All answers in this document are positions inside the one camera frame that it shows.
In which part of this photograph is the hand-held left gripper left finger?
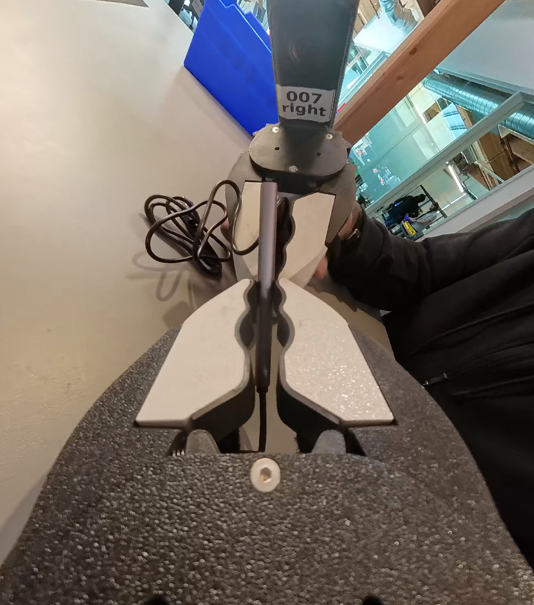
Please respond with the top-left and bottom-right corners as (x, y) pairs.
(135, 278), (259, 431)

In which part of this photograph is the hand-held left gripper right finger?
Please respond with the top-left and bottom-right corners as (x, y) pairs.
(271, 277), (395, 430)

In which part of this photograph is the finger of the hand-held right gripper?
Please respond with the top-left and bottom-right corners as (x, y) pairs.
(230, 181), (265, 280)
(273, 193), (337, 287)

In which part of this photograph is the grey usb hub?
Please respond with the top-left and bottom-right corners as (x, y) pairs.
(254, 183), (281, 393)

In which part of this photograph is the black usb-c cable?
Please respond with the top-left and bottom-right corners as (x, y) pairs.
(144, 182), (244, 276)

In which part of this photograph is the black hub cable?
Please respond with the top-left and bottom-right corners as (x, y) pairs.
(257, 388), (270, 452)

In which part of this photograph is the person's right hand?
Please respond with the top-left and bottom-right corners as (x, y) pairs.
(313, 205), (363, 281)

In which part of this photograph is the blue storage bin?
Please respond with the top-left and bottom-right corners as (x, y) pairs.
(183, 0), (272, 135)

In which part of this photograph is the wooden beam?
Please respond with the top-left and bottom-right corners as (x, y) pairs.
(335, 0), (506, 142)

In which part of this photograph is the silver ventilation duct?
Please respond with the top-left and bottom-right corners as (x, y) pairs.
(423, 76), (534, 149)

